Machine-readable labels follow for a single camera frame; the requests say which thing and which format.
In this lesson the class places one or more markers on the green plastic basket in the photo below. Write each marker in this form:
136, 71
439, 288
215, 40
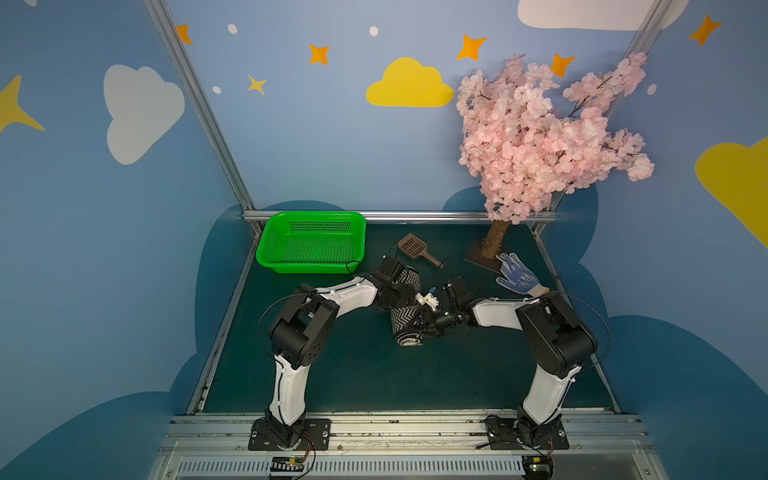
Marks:
303, 242

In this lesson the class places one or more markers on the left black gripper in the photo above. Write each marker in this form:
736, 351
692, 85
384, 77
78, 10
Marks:
391, 288

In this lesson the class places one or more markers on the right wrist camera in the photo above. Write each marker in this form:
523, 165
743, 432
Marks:
428, 300

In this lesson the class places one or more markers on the left electronics board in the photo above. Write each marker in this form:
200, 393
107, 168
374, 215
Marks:
288, 467

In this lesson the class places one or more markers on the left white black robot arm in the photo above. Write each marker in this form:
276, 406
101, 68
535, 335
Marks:
300, 333

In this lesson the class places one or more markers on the right electronics board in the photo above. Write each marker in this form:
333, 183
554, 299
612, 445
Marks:
537, 468

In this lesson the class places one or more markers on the right aluminium frame post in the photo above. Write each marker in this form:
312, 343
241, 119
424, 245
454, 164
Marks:
646, 35

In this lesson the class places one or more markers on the left aluminium frame post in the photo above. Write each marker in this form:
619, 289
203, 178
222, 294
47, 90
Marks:
162, 20

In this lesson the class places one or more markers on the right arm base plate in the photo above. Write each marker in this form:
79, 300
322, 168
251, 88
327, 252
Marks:
506, 433

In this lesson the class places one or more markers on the black white knitted scarf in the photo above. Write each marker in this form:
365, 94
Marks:
406, 323

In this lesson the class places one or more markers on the aluminium front rail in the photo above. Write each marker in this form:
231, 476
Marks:
437, 444

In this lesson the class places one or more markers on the brown plastic litter scoop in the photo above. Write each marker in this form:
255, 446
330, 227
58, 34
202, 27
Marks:
415, 248

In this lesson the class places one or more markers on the electronics board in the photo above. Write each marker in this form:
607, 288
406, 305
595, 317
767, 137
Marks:
288, 467
537, 468

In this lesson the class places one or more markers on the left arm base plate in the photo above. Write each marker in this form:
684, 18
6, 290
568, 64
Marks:
269, 434

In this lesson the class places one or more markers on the pink artificial cherry blossom tree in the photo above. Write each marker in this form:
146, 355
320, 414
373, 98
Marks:
523, 152

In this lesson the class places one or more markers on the aluminium frame back bar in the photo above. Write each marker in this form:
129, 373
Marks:
413, 217

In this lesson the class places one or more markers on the blue white work glove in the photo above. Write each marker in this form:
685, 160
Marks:
518, 278

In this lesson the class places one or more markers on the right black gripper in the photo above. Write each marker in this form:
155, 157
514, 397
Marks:
434, 322

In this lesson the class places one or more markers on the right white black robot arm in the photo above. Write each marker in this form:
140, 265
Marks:
561, 344

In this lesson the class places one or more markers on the aluminium frame post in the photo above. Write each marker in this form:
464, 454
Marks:
646, 35
162, 20

